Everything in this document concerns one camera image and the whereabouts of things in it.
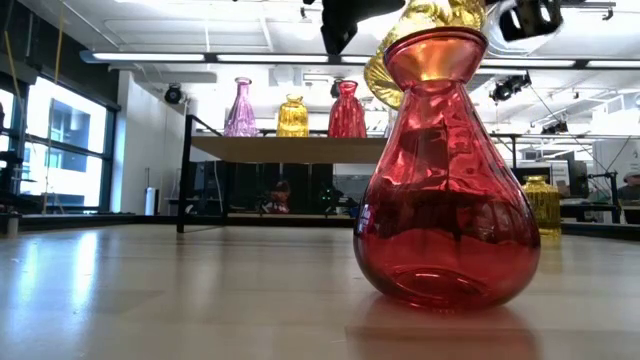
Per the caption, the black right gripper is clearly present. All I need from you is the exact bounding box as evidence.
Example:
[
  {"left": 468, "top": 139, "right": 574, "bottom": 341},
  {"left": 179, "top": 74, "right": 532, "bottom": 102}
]
[{"left": 319, "top": 0, "right": 564, "bottom": 56}]

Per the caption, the large yellow embossed glass vase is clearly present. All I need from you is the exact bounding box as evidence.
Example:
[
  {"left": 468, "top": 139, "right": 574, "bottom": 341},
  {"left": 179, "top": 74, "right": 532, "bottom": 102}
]
[{"left": 363, "top": 0, "right": 487, "bottom": 112}]

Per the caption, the red ribbed flared glass vase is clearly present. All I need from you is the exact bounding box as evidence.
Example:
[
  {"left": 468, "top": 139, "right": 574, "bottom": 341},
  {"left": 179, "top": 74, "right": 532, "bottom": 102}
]
[{"left": 327, "top": 79, "right": 368, "bottom": 139}]

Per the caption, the yellow ribbed glass vase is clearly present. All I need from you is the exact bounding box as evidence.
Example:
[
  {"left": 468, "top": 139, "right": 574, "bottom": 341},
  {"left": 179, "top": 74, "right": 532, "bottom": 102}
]
[{"left": 275, "top": 93, "right": 310, "bottom": 138}]

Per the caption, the purple tall glass vase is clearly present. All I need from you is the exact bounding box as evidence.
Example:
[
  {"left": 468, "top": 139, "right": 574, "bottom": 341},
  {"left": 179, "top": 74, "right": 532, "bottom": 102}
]
[{"left": 223, "top": 76, "right": 261, "bottom": 138}]

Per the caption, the black ceiling spotlight cluster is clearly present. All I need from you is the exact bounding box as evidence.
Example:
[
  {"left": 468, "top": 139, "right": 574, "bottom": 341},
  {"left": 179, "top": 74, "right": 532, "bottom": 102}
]
[{"left": 489, "top": 72, "right": 533, "bottom": 104}]

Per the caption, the person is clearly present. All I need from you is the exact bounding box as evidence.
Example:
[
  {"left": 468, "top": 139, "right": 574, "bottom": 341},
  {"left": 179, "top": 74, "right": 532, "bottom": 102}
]
[
  {"left": 617, "top": 169, "right": 640, "bottom": 202},
  {"left": 263, "top": 180, "right": 292, "bottom": 215}
]

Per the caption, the long ceiling light bar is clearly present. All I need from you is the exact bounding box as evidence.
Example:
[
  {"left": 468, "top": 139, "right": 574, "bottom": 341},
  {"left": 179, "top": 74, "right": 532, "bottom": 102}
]
[{"left": 79, "top": 48, "right": 640, "bottom": 70}]

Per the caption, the red teardrop glass vase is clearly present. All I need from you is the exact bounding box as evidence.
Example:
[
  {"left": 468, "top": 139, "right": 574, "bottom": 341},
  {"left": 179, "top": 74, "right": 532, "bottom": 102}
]
[{"left": 353, "top": 25, "right": 542, "bottom": 311}]

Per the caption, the small yellow glass vase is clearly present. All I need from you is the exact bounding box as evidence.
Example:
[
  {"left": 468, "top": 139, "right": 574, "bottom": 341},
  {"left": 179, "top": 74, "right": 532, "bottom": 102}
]
[{"left": 520, "top": 174, "right": 563, "bottom": 238}]

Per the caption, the large window black frame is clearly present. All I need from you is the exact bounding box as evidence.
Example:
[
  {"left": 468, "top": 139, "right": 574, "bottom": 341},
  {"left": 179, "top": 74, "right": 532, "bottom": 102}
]
[{"left": 0, "top": 74, "right": 120, "bottom": 224}]

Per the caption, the yellow hanging strap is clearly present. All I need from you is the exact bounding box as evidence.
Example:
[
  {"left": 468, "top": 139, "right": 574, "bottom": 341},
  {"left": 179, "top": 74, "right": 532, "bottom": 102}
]
[{"left": 52, "top": 0, "right": 66, "bottom": 86}]

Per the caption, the white machine enclosure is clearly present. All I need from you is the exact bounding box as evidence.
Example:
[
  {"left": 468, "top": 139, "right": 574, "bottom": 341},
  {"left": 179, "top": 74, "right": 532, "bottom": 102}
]
[{"left": 593, "top": 138, "right": 640, "bottom": 174}]

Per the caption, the black metal table frame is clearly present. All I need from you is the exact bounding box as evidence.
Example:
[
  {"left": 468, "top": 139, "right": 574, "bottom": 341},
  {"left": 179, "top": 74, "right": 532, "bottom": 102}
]
[{"left": 0, "top": 212, "right": 640, "bottom": 242}]

